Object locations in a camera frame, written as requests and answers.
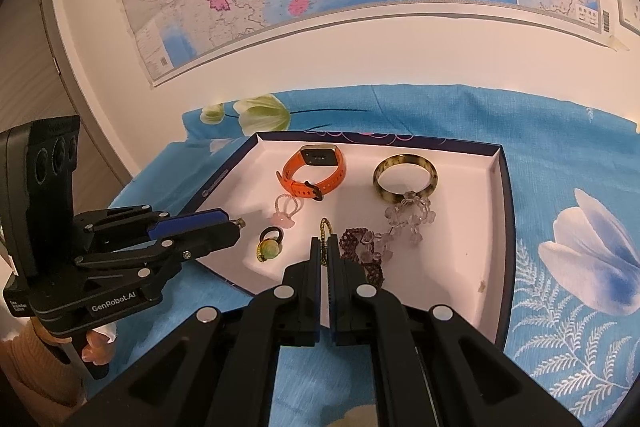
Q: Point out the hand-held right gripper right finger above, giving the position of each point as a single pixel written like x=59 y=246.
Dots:
x=336 y=269

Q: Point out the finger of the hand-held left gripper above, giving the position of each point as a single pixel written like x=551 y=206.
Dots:
x=185 y=223
x=200 y=246

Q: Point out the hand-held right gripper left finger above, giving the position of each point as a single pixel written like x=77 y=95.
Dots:
x=314 y=269

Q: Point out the dark blue cardboard box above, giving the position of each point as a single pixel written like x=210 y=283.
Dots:
x=450 y=257

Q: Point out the person's left forearm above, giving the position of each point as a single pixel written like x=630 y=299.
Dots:
x=35 y=367

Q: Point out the person's left hand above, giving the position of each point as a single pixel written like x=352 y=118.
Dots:
x=97 y=347

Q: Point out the tortoiseshell bangle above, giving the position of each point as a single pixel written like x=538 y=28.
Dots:
x=382 y=192

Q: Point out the orange smartwatch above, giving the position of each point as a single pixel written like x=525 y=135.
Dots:
x=292 y=172

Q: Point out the grey door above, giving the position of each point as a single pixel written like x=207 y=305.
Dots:
x=30 y=57

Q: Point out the blue floral bedsheet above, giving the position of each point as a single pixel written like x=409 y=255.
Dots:
x=575 y=157

